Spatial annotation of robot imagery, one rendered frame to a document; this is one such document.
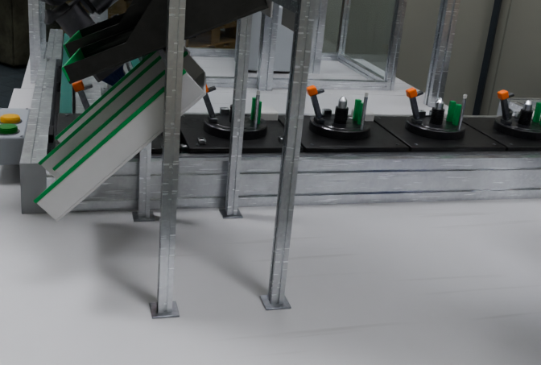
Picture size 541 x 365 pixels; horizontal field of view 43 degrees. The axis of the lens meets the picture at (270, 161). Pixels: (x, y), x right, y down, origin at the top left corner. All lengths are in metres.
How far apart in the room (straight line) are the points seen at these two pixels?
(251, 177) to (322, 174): 0.15
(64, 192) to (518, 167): 1.03
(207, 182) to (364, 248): 0.33
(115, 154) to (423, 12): 4.45
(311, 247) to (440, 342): 0.32
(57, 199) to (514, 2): 4.39
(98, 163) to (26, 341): 0.25
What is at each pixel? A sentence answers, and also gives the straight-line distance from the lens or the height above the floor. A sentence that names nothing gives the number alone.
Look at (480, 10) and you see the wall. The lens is 5.15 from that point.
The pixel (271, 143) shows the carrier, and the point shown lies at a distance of 1.43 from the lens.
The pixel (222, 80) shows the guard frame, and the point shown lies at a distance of 2.32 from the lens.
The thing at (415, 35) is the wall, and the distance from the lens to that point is 5.30.
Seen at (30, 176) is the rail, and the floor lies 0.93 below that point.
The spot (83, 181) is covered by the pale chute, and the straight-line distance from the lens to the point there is 0.97.
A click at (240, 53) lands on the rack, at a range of 1.24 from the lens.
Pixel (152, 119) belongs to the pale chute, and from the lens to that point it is 0.93.
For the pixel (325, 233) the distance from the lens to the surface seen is 1.31.
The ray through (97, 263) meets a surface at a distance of 1.16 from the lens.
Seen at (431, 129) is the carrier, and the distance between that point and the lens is 1.61.
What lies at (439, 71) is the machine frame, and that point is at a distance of 2.34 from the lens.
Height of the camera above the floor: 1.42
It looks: 20 degrees down
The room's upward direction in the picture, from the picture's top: 5 degrees clockwise
